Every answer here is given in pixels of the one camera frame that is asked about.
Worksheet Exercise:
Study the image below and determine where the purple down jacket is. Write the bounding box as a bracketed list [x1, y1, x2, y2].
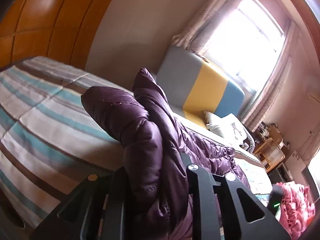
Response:
[81, 69, 248, 239]

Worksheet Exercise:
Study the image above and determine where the wicker wooden chair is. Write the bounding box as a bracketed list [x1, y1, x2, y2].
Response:
[253, 138, 285, 172]

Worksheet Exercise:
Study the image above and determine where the pink red garment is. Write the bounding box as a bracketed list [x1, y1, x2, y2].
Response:
[276, 181, 316, 239]

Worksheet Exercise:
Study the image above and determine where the white printed pillow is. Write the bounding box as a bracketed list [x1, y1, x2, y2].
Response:
[203, 111, 247, 146]

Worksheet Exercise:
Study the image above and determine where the cluttered wooden desk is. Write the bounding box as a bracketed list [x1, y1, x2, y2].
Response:
[254, 122, 290, 154]

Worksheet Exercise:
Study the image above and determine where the striped bed cover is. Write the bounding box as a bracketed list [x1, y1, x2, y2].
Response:
[0, 56, 273, 230]

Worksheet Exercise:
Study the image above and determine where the grey yellow blue sofa chair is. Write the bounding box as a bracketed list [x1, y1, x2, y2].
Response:
[156, 44, 256, 153]

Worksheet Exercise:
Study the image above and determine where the beige curtain right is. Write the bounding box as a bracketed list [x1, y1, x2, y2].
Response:
[240, 21, 299, 132]

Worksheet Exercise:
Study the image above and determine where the beige curtain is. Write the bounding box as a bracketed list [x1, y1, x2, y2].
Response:
[172, 0, 243, 54]
[240, 21, 299, 132]

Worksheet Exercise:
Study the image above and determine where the bright window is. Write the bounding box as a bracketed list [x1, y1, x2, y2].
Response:
[204, 0, 285, 93]

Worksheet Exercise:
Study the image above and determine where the wooden wardrobe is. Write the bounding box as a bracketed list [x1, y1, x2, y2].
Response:
[1, 0, 112, 69]

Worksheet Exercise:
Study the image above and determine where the beige curtain left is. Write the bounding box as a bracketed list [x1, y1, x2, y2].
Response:
[172, 0, 243, 54]

